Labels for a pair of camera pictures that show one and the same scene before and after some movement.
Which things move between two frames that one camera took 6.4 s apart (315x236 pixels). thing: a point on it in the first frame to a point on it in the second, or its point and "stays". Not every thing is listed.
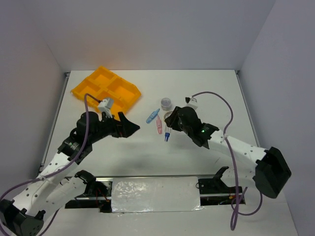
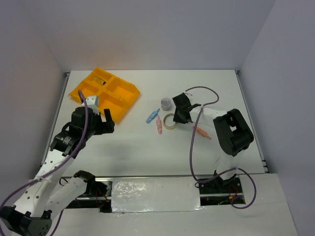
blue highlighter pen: (152, 116) stays
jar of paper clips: (166, 104) stays
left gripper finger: (125, 128) to (109, 117)
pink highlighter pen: (159, 124) stays
